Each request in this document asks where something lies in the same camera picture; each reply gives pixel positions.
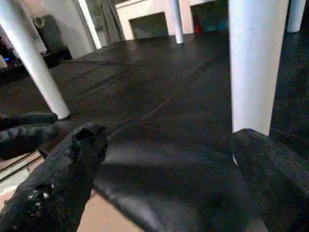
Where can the red bottle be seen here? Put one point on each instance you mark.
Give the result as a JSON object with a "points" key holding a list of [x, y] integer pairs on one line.
{"points": [[198, 25]]}

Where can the white plastic table leg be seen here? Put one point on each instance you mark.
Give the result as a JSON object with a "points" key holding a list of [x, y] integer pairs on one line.
{"points": [[296, 14], [256, 60], [31, 60], [177, 21]]}

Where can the black work surface mat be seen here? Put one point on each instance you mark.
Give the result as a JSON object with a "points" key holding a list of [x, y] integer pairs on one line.
{"points": [[157, 84]]}

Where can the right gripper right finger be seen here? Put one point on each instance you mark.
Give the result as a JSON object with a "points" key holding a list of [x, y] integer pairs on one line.
{"points": [[277, 188]]}

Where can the grey curtain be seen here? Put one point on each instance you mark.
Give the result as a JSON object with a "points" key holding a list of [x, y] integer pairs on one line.
{"points": [[113, 21]]}

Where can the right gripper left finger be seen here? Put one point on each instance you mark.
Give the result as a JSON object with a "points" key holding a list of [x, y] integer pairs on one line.
{"points": [[55, 188]]}

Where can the low black bench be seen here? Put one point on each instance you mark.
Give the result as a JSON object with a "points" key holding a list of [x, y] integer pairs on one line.
{"points": [[58, 56]]}

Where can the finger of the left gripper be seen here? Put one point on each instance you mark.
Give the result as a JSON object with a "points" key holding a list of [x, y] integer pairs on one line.
{"points": [[26, 141], [29, 119]]}

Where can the white sideboard with glass doors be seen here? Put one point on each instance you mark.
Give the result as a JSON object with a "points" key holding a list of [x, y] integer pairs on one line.
{"points": [[149, 7]]}

